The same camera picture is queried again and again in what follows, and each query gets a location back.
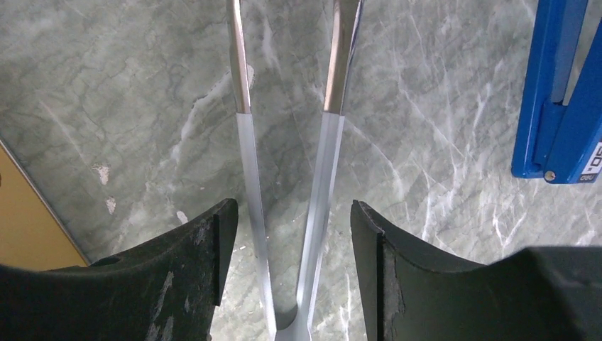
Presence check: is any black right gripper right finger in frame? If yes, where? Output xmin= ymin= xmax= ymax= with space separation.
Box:
xmin=350 ymin=201 xmax=601 ymax=340

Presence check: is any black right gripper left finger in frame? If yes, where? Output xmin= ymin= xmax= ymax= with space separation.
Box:
xmin=1 ymin=198 xmax=239 ymax=340

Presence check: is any gold chocolate tin box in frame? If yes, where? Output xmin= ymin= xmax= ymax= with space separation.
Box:
xmin=1 ymin=142 xmax=90 ymax=271

